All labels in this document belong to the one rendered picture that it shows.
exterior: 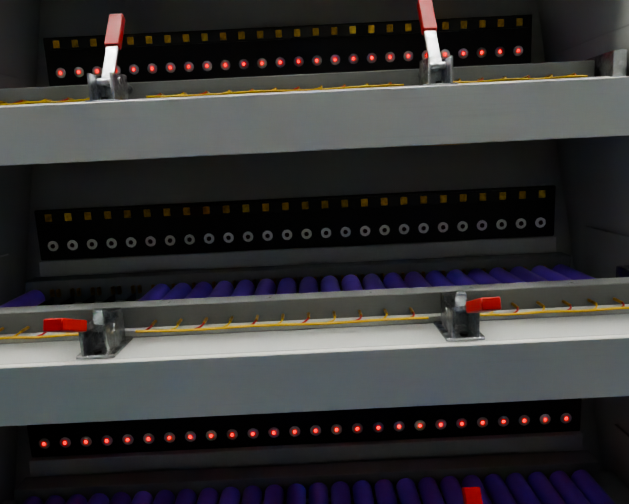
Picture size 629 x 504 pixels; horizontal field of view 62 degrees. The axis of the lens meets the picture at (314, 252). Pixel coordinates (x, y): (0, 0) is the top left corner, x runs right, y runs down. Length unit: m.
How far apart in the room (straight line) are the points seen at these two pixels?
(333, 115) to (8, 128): 0.25
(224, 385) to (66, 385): 0.11
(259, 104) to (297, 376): 0.21
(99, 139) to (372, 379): 0.28
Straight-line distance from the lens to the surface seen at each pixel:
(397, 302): 0.43
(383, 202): 0.55
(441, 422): 0.56
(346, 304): 0.43
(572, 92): 0.47
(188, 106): 0.43
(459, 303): 0.40
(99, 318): 0.42
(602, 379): 0.44
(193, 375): 0.39
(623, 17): 0.58
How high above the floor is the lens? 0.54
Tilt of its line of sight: 11 degrees up
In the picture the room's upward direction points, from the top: 3 degrees counter-clockwise
